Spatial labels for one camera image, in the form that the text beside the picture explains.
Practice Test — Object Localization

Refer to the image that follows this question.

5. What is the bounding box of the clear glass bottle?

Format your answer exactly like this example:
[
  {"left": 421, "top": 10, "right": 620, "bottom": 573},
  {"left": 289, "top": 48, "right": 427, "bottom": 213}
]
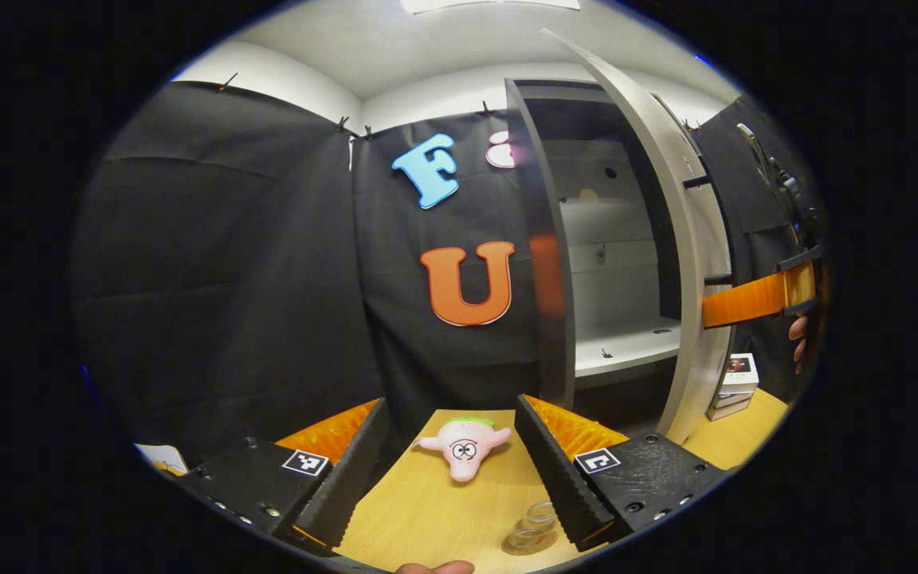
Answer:
[{"left": 504, "top": 501, "right": 559, "bottom": 552}]

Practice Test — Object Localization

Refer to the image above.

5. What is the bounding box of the beige cabinet door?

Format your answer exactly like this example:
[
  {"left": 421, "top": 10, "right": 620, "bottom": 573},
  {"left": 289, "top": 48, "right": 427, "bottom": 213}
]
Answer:
[{"left": 540, "top": 28, "right": 735, "bottom": 445}]

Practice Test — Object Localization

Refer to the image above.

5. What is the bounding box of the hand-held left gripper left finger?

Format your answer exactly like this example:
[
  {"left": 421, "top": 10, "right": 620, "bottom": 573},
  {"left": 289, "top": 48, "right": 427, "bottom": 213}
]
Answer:
[{"left": 178, "top": 397, "right": 390, "bottom": 555}]

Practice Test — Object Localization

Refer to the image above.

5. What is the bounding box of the black backdrop cloth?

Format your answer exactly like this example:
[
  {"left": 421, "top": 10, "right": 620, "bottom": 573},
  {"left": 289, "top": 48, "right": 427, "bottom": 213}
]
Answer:
[{"left": 73, "top": 80, "right": 822, "bottom": 463}]

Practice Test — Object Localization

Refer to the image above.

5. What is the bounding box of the ceiling light panel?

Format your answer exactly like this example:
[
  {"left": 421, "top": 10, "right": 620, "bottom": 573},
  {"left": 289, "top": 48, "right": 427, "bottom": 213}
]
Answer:
[{"left": 399, "top": 0, "right": 581, "bottom": 14}]

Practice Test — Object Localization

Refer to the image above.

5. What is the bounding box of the pink plush toy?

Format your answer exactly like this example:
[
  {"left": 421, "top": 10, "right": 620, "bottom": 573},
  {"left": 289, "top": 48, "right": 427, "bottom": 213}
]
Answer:
[{"left": 415, "top": 416, "right": 512, "bottom": 483}]

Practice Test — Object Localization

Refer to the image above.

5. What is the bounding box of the black door handle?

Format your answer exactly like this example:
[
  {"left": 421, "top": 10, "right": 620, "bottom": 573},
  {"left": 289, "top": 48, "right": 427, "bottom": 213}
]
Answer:
[{"left": 681, "top": 171, "right": 737, "bottom": 288}]

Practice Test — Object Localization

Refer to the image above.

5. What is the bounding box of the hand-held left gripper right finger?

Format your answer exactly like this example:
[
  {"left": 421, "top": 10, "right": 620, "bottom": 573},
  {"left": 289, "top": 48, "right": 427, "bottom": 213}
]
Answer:
[{"left": 513, "top": 395, "right": 729, "bottom": 552}]

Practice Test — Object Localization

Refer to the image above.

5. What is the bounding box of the stack of small white boxes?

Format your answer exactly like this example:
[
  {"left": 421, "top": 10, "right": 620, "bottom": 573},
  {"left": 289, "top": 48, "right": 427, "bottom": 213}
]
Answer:
[{"left": 704, "top": 352, "right": 760, "bottom": 422}]

